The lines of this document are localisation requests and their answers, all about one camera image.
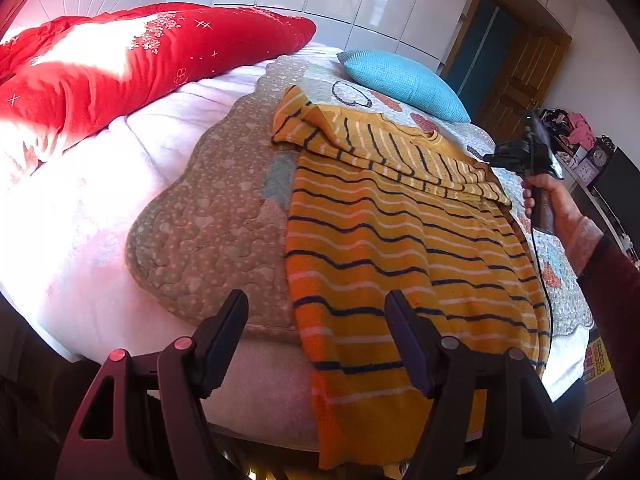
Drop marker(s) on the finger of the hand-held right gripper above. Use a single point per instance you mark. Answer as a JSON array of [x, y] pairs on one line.
[[492, 159]]

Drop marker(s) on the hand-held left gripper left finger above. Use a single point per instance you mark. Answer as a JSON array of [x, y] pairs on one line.
[[225, 345]]

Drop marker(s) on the person's right forearm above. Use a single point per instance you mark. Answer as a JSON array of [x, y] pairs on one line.
[[610, 290]]

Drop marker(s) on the red patterned duvet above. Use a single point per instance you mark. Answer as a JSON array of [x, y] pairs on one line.
[[100, 85]]

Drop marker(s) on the purple square clock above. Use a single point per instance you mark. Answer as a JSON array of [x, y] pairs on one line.
[[583, 170]]

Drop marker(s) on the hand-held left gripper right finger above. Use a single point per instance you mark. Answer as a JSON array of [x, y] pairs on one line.
[[410, 350]]

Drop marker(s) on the beige quilted heart-print mat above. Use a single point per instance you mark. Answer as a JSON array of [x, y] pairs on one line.
[[215, 220]]

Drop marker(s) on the yellow printed box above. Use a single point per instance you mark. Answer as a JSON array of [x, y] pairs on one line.
[[597, 360]]

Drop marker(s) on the person's right hand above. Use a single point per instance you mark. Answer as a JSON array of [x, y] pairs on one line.
[[562, 205]]

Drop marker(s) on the brown wooden door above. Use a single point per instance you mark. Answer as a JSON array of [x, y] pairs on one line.
[[530, 70]]

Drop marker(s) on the black television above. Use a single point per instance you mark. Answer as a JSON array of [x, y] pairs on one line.
[[622, 195]]

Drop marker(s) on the yellow striped knit sweater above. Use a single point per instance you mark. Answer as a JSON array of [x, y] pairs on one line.
[[380, 230]]

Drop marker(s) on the white shelf unit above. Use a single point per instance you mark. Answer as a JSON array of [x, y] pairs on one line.
[[575, 170]]

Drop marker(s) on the dark teal door panel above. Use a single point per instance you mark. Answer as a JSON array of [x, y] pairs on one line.
[[480, 45]]

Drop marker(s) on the black ornate clock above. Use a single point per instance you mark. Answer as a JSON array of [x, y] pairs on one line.
[[602, 152]]

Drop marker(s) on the pink cloth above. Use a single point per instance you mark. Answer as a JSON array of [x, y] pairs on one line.
[[580, 127]]

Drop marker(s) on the turquoise pillow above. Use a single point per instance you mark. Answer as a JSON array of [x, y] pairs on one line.
[[405, 80]]

